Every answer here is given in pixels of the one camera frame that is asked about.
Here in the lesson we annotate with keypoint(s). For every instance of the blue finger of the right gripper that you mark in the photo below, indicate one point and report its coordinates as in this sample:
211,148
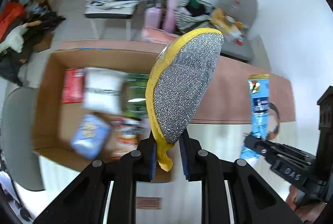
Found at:
256,146

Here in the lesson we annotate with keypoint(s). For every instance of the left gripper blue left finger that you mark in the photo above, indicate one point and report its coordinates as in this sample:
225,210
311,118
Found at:
104,191

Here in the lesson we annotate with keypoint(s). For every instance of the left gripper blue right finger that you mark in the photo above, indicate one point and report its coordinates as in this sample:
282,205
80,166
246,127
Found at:
231,192

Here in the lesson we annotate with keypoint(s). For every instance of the blue snack packet gold ends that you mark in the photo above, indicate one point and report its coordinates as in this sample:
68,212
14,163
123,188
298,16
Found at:
258,85

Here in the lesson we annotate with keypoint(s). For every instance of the yellow silver scrubbing sponge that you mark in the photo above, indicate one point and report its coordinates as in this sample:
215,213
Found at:
177,83

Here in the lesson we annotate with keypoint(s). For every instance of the person's right hand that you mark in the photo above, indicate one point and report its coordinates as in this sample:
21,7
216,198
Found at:
308,211

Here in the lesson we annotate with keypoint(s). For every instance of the brown rug label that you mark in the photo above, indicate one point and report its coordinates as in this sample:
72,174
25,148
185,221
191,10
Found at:
149,203

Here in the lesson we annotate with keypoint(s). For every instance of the light blue cat tissue pack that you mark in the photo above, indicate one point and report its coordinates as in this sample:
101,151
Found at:
90,137

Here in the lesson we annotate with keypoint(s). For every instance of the red orange snack bag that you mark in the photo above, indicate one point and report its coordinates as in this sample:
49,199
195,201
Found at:
125,132

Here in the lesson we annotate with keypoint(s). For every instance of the cardboard box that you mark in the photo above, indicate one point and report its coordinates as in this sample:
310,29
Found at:
55,123

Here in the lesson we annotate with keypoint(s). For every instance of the grey round chair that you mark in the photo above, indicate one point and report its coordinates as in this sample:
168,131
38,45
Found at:
16,138

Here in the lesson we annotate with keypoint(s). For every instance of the white pillow pack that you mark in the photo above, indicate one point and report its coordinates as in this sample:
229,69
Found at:
102,90

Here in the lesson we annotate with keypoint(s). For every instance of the red tissue pack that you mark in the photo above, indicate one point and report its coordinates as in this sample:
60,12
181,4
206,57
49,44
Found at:
73,86

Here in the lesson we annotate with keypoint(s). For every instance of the yellow plastic bag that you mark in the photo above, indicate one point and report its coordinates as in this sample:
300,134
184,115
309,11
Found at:
233,31

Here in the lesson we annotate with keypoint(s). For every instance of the green wipes pack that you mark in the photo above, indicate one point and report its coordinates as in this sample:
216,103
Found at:
133,99

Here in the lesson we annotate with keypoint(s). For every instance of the grey floor chair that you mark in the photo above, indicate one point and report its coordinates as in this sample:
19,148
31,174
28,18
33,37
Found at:
244,12

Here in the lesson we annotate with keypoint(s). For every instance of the black white patterned bag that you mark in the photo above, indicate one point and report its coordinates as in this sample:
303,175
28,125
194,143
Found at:
192,14

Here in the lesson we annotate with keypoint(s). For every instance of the folded pink blanket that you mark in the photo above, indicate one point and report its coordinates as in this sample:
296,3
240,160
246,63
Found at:
154,35

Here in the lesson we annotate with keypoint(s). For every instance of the pink suitcase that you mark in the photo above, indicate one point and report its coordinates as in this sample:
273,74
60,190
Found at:
159,14

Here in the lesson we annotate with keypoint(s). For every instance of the white goose plush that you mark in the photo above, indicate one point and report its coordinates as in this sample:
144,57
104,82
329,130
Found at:
14,39

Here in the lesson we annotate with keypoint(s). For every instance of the red plastic bag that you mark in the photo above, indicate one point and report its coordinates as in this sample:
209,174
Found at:
10,13

